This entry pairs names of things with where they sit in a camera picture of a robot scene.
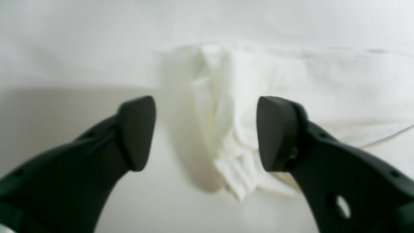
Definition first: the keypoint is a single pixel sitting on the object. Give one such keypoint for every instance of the white printed t-shirt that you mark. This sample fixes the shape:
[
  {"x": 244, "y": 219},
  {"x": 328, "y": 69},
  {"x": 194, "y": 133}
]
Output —
[{"x": 253, "y": 102}]

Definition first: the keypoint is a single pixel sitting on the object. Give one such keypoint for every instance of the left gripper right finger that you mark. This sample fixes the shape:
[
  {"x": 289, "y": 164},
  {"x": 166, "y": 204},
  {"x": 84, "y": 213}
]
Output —
[{"x": 348, "y": 190}]

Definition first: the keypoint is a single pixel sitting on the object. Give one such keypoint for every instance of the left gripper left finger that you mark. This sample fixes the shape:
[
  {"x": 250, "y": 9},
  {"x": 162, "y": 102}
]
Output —
[{"x": 65, "y": 189}]

